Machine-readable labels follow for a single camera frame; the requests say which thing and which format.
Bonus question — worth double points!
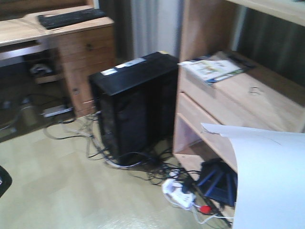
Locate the grey curtain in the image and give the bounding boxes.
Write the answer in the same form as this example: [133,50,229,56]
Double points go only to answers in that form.
[94,0,184,63]

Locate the white power strip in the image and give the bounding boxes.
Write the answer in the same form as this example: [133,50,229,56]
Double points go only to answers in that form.
[162,179,195,208]

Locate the black blue stand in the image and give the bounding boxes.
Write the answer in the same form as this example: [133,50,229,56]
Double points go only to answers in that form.
[195,158,238,207]

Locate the black computer tower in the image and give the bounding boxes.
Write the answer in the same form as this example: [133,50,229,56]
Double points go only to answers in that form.
[89,52,179,165]

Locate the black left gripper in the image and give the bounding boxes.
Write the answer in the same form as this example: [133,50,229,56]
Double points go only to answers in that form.
[0,166,12,197]

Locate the colourful booklet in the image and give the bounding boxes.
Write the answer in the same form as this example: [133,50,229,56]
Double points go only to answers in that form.
[179,51,256,86]

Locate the wooden desk with drawers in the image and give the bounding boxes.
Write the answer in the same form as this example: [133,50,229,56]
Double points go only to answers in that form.
[0,0,116,117]

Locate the red plug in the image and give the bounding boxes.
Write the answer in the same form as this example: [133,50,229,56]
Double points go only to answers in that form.
[199,205,212,215]

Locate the wooden shelf unit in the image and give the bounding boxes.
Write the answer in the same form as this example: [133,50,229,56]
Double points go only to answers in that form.
[173,0,305,173]

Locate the white paper sheet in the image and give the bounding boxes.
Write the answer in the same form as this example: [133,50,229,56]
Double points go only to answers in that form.
[202,123,305,229]

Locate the black keyboard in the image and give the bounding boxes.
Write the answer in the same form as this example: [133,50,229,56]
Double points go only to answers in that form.
[37,8,106,30]

